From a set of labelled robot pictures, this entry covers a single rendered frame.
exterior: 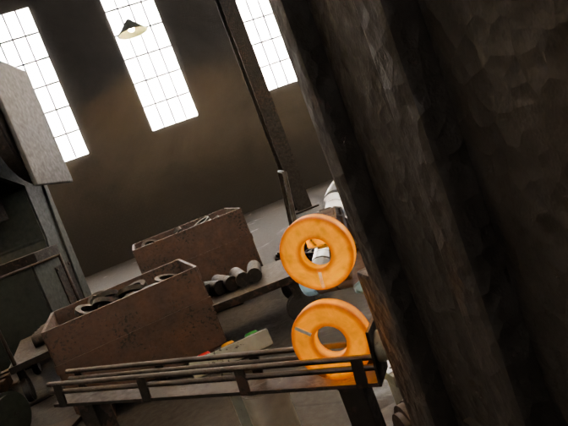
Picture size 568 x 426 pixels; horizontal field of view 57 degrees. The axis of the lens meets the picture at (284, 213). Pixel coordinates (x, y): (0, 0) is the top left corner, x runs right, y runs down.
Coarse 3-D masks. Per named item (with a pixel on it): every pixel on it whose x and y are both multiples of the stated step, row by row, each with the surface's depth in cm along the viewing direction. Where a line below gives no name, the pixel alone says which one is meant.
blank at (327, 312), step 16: (320, 304) 99; (336, 304) 98; (304, 320) 101; (320, 320) 100; (336, 320) 98; (352, 320) 97; (304, 336) 102; (352, 336) 98; (304, 352) 102; (320, 352) 102; (336, 352) 103; (352, 352) 99; (368, 352) 98
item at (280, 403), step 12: (252, 396) 136; (264, 396) 135; (276, 396) 137; (288, 396) 140; (252, 408) 137; (264, 408) 136; (276, 408) 136; (288, 408) 139; (252, 420) 139; (264, 420) 136; (276, 420) 136; (288, 420) 138
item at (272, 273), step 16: (288, 192) 334; (288, 208) 392; (240, 272) 353; (256, 272) 352; (272, 272) 365; (208, 288) 356; (224, 288) 356; (240, 288) 353; (256, 288) 336; (272, 288) 336; (288, 288) 396; (224, 304) 335; (288, 304) 340; (304, 304) 340
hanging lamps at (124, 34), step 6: (126, 24) 1028; (132, 24) 1025; (138, 24) 1030; (126, 30) 1055; (132, 30) 1041; (138, 30) 1064; (144, 30) 1062; (120, 36) 1048; (126, 36) 1062; (132, 36) 1070
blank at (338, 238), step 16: (304, 224) 106; (320, 224) 105; (336, 224) 104; (288, 240) 108; (304, 240) 107; (336, 240) 105; (352, 240) 106; (288, 256) 109; (304, 256) 110; (336, 256) 105; (352, 256) 105; (288, 272) 110; (304, 272) 109; (320, 272) 108; (336, 272) 106; (320, 288) 109
